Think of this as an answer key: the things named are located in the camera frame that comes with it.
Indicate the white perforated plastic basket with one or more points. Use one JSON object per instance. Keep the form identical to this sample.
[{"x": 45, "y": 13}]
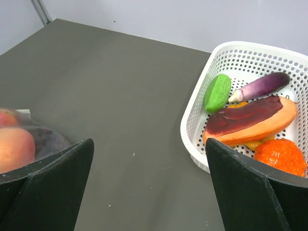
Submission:
[{"x": 244, "y": 62}]

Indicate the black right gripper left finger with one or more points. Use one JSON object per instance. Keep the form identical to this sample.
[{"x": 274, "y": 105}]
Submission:
[{"x": 46, "y": 195}]

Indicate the fake papaya half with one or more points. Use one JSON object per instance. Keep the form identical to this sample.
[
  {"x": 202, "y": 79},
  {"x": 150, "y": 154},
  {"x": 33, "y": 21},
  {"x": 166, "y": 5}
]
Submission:
[{"x": 252, "y": 122}]

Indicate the clear zip top bag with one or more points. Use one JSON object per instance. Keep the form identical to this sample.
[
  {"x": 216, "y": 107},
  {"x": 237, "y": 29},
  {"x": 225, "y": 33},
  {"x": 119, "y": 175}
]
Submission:
[{"x": 26, "y": 122}]

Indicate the orange fake pumpkin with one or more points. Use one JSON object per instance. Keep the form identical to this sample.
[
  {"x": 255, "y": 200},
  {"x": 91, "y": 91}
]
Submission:
[{"x": 282, "y": 154}]

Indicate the fake peach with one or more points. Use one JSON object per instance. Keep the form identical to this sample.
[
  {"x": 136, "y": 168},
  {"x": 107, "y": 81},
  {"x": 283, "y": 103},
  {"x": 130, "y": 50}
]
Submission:
[{"x": 17, "y": 148}]

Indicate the green fake vegetable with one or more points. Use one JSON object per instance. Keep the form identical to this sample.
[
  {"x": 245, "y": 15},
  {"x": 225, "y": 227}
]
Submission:
[{"x": 217, "y": 93}]

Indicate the aluminium frame post left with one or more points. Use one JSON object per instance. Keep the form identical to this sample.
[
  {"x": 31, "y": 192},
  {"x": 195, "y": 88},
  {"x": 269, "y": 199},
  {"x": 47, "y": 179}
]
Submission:
[{"x": 42, "y": 11}]

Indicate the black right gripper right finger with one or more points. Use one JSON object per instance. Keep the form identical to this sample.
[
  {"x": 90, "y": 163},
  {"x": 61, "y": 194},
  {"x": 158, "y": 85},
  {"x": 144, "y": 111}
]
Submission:
[{"x": 253, "y": 196}]

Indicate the purple fake eggplant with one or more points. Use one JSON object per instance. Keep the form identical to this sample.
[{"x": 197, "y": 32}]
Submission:
[{"x": 261, "y": 87}]

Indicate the dark purple fake grapes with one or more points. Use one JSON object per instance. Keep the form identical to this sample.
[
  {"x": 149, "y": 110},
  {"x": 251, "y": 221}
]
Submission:
[{"x": 47, "y": 142}]

